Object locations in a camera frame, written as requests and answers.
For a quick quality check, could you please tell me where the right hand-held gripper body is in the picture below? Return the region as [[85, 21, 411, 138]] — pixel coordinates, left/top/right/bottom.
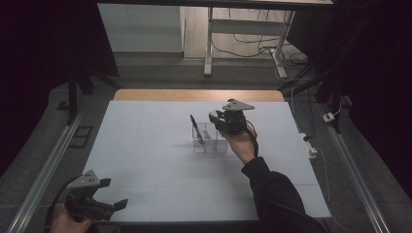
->
[[220, 98, 256, 136]]

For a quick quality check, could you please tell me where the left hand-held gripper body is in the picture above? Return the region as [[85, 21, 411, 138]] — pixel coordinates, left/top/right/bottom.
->
[[64, 169, 116, 223]]

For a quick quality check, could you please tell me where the blue pen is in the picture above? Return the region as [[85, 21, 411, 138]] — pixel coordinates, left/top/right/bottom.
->
[[189, 114, 206, 146]]

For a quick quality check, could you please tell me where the clear plastic organizer box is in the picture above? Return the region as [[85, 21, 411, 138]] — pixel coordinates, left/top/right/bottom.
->
[[192, 121, 228, 154]]

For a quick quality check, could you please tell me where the person's right hand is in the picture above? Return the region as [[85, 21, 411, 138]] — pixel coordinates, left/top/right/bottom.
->
[[223, 124, 258, 165]]

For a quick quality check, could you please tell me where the person's left hand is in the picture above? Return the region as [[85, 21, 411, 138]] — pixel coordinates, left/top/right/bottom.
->
[[50, 205, 95, 233]]

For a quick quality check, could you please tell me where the white power strip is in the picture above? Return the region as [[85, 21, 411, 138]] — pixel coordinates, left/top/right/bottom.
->
[[299, 132, 319, 159]]

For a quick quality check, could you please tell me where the black metal stand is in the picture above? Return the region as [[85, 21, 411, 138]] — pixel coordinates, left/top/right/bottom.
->
[[66, 69, 124, 126], [281, 62, 345, 134]]

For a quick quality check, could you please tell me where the dark curtain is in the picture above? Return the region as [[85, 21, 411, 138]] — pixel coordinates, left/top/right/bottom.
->
[[0, 0, 120, 178], [287, 0, 412, 202]]

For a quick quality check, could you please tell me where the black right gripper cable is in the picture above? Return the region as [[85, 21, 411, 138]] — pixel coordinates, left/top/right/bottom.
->
[[245, 119, 326, 233]]

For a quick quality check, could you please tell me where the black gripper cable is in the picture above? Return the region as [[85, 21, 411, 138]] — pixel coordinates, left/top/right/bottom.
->
[[245, 119, 326, 233], [44, 176, 82, 233]]

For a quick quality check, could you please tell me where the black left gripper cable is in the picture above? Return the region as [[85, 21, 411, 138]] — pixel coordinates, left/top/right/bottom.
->
[[44, 176, 82, 233]]

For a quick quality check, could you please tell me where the aluminium rail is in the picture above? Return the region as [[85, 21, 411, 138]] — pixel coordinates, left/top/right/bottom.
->
[[326, 125, 392, 233], [6, 96, 89, 233]]

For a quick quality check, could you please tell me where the black cable under desk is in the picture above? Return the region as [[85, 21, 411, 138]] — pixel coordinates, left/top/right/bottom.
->
[[212, 8, 283, 60]]

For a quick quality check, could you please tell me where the white desk frame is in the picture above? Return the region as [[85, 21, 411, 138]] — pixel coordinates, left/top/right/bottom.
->
[[203, 6, 296, 80]]

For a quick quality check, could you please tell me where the thin white cable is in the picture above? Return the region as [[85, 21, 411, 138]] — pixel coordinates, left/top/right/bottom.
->
[[316, 147, 332, 203]]

